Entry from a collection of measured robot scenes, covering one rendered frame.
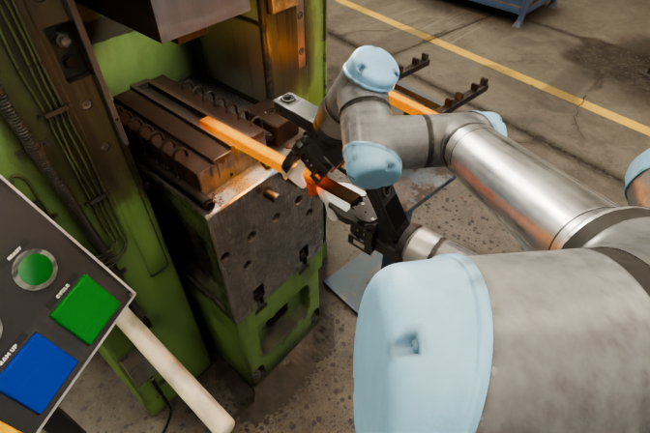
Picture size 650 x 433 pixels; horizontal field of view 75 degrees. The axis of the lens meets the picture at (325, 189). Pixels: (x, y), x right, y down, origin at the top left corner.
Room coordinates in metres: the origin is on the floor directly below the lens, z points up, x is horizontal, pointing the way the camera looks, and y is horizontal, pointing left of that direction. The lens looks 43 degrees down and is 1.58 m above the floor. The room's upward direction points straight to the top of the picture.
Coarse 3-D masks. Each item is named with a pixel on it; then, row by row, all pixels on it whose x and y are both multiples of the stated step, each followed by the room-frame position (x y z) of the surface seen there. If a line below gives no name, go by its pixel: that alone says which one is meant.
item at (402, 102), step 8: (392, 96) 1.00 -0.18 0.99; (400, 96) 1.00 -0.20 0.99; (392, 104) 0.99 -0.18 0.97; (400, 104) 0.97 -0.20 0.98; (408, 104) 0.95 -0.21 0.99; (416, 104) 0.95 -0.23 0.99; (408, 112) 0.95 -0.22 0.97; (416, 112) 0.93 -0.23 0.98; (424, 112) 0.92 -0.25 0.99; (432, 112) 0.92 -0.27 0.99
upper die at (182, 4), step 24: (96, 0) 0.82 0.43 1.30; (120, 0) 0.76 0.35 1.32; (144, 0) 0.70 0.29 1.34; (168, 0) 0.72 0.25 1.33; (192, 0) 0.75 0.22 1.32; (216, 0) 0.79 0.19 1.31; (240, 0) 0.83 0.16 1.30; (144, 24) 0.72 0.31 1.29; (168, 24) 0.71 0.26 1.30; (192, 24) 0.74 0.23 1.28
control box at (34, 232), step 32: (0, 192) 0.43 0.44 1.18; (0, 224) 0.39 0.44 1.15; (32, 224) 0.41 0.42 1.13; (0, 256) 0.36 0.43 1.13; (64, 256) 0.40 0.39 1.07; (0, 288) 0.32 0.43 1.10; (32, 288) 0.34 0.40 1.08; (64, 288) 0.36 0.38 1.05; (128, 288) 0.41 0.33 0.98; (0, 320) 0.29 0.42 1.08; (32, 320) 0.31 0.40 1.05; (0, 352) 0.26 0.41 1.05; (64, 384) 0.25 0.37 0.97; (0, 416) 0.20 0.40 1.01; (32, 416) 0.21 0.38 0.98
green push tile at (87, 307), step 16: (80, 288) 0.37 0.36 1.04; (96, 288) 0.38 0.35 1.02; (64, 304) 0.34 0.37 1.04; (80, 304) 0.35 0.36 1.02; (96, 304) 0.36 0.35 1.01; (112, 304) 0.37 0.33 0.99; (64, 320) 0.32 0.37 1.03; (80, 320) 0.33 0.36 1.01; (96, 320) 0.34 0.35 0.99; (80, 336) 0.31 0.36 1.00; (96, 336) 0.32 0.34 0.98
